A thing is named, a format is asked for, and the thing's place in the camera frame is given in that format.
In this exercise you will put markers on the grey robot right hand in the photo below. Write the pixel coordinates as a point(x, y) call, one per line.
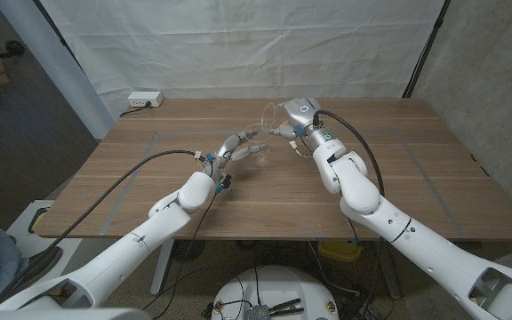
point(302, 113)

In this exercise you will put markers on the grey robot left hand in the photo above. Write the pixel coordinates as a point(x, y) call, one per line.
point(227, 151)

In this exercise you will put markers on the clear plastic cup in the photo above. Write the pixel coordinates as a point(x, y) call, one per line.
point(262, 155)
point(278, 117)

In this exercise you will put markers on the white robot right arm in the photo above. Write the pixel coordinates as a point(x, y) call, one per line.
point(416, 240)

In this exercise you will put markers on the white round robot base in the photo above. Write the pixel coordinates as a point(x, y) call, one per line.
point(282, 284)

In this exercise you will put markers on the white fabric backdrop sheet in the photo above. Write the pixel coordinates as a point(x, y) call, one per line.
point(238, 53)

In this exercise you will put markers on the white power strip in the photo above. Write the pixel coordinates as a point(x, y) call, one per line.
point(145, 98)

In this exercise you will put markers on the black round grille object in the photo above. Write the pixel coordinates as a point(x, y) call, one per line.
point(189, 251)

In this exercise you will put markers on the white table leg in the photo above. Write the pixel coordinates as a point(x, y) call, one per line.
point(389, 275)
point(162, 266)

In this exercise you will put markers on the black backdrop stand pole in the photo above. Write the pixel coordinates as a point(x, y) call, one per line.
point(56, 32)
point(426, 51)

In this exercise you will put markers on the yellow plastic object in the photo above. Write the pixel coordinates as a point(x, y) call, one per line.
point(340, 251)

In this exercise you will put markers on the black pliers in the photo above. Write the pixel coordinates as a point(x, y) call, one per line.
point(285, 305)

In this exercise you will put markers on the grey finned electronics box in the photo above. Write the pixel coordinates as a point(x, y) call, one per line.
point(258, 313)

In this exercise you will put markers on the white pillar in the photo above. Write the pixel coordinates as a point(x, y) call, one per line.
point(69, 84)

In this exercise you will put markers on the black shoe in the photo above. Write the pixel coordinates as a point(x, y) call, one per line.
point(38, 262)

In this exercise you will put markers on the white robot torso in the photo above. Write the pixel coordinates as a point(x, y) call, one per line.
point(60, 314)

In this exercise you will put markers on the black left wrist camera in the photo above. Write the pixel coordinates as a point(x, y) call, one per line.
point(223, 183)

